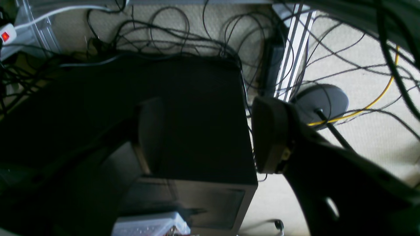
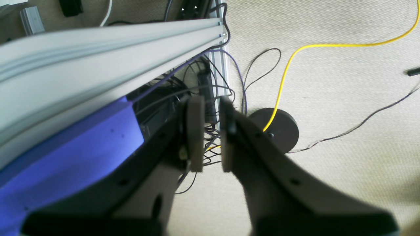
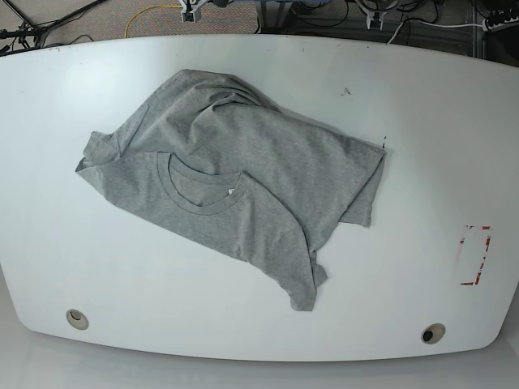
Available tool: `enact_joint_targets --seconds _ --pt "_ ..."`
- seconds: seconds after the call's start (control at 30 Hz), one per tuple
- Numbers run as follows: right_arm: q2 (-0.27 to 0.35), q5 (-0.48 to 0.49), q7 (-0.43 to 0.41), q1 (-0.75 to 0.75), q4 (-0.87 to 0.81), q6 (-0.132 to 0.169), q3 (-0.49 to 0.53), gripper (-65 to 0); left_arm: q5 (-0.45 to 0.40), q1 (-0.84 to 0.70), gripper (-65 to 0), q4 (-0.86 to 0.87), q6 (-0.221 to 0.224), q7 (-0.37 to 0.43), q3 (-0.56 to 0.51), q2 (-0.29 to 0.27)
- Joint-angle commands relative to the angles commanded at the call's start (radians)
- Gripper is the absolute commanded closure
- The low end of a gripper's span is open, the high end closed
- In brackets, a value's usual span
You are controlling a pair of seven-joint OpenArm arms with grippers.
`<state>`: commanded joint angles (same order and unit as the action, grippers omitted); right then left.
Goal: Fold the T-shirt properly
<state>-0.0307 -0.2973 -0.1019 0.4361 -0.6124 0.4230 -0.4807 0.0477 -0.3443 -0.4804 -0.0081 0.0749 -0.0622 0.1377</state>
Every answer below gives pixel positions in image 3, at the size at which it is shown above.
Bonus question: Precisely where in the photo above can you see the table cable grommet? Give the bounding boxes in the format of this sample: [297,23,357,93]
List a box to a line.
[66,310,89,331]
[421,323,446,344]

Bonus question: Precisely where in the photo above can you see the left table cable grommet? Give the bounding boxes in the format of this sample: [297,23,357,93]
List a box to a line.
[66,310,89,331]

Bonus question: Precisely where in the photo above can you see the white power strip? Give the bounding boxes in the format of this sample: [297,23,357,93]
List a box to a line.
[483,8,518,32]

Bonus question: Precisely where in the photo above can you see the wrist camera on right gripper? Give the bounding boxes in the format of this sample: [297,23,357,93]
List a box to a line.
[179,0,209,23]

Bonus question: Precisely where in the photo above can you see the yellow cable on floor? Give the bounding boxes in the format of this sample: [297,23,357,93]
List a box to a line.
[124,5,184,39]

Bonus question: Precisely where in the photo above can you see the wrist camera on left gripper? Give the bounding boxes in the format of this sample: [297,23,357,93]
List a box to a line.
[365,11,386,30]

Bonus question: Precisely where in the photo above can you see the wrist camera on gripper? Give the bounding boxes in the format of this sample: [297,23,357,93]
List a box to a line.
[179,0,209,23]
[365,11,386,30]

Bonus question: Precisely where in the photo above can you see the black tripod legs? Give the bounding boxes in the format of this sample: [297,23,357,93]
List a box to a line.
[1,0,106,57]

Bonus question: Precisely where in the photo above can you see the red tape rectangle marking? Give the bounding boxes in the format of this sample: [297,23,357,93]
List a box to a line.
[454,225,493,286]

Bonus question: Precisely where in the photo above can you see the right table cable grommet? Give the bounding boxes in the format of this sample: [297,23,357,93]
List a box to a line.
[421,323,446,344]

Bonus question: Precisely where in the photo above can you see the grey T-shirt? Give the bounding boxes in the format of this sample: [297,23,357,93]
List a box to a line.
[76,70,386,311]

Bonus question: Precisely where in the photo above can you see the white cable on floor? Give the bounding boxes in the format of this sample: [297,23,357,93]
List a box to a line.
[386,19,486,45]

